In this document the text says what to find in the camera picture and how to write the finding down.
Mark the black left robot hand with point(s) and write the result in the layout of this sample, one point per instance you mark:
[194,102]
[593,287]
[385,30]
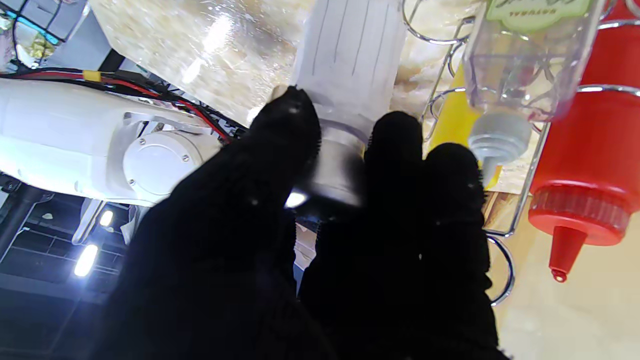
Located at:
[240,260]

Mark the clear square glass bottle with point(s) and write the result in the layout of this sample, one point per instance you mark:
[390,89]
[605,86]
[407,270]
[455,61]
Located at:
[520,75]

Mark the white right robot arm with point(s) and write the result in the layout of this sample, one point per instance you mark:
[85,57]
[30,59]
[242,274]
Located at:
[75,140]

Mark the red squeeze bottle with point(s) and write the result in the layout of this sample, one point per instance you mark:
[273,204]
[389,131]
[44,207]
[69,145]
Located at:
[600,150]

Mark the white shaker with metal cap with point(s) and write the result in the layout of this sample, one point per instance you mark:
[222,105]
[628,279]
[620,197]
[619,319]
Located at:
[350,70]

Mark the yellow squeeze bottle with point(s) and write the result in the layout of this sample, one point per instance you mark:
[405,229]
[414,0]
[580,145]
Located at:
[452,125]

